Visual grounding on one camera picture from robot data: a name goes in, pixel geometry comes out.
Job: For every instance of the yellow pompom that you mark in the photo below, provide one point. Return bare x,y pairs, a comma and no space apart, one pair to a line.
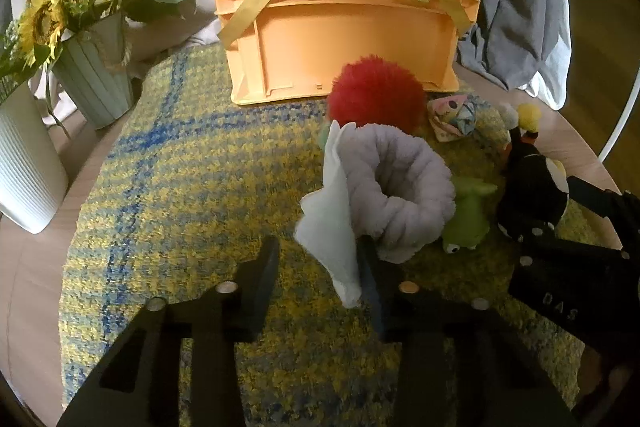
529,116

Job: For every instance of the white ribbed vase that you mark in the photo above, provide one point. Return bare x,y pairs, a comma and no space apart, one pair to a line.
25,157

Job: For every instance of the red fluffy pompom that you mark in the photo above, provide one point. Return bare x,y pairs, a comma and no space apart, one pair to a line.
375,92

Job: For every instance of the white fluffy ball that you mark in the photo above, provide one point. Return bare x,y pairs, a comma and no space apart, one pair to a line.
507,114

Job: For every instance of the pink fish toy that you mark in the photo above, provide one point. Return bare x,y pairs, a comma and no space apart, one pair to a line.
455,117

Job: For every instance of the white hoop frame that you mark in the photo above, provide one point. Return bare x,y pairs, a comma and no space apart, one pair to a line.
620,122

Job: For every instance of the green leafy plant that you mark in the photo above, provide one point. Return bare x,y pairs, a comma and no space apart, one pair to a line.
10,62

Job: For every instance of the white cloth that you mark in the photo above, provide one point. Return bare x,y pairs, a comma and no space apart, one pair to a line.
325,217

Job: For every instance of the green ribbed vase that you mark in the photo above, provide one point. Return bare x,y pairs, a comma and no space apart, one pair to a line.
95,77

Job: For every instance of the yellow blue woven mat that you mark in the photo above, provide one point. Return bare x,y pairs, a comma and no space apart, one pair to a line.
175,207

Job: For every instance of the black plush toy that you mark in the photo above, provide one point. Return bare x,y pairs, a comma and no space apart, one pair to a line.
530,187

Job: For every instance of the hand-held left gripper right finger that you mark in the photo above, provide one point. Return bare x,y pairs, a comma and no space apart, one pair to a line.
374,289

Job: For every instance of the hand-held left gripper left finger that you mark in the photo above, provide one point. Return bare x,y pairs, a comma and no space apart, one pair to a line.
265,279

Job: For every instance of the green frog toy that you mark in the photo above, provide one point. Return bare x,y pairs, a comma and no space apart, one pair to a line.
467,217

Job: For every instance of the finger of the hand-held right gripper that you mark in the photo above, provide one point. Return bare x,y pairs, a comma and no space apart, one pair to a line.
605,209
570,252

